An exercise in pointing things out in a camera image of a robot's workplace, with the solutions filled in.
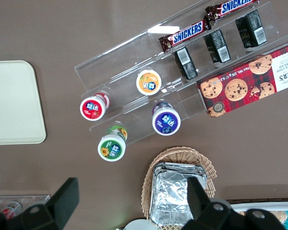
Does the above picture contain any aluminium foil tray stack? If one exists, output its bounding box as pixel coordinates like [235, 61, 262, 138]
[150, 161, 208, 227]

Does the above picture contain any clear acrylic bottle rack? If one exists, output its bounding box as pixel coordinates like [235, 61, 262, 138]
[0, 194, 51, 216]

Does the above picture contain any purple lid gum jar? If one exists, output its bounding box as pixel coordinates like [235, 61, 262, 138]
[151, 102, 181, 136]

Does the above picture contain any white rectangular snack bin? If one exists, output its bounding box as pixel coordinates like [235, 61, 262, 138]
[230, 200, 288, 230]

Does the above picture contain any light wicker basket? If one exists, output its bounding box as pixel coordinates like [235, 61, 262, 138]
[141, 146, 217, 223]

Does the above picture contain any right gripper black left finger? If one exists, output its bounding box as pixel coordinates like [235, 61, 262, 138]
[0, 177, 80, 230]

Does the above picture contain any red Walkers cookie box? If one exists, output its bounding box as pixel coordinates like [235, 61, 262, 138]
[196, 41, 288, 118]

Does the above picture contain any Snickers chocolate bar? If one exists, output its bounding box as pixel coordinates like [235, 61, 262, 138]
[204, 0, 259, 22]
[157, 20, 212, 53]

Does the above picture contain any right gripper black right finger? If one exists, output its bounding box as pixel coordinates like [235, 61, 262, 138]
[182, 176, 287, 230]

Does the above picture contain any beige plastic tray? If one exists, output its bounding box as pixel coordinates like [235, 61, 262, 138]
[0, 60, 47, 145]

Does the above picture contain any red cola bottle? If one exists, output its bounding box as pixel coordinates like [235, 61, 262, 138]
[2, 200, 22, 216]

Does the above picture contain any red lid gum jar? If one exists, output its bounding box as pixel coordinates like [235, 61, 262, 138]
[79, 92, 110, 121]

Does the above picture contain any small black box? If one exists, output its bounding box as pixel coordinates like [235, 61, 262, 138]
[203, 29, 231, 64]
[235, 9, 268, 48]
[174, 46, 199, 81]

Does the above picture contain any rice cracker bag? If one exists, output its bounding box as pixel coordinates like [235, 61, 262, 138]
[277, 210, 288, 226]

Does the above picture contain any orange lid gum jar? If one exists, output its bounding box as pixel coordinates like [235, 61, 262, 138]
[135, 68, 162, 96]

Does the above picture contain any green lid gum jar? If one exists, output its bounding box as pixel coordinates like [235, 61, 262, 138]
[97, 124, 128, 162]

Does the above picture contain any clear acrylic stepped display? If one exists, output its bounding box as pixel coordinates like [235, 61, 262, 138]
[73, 0, 288, 147]

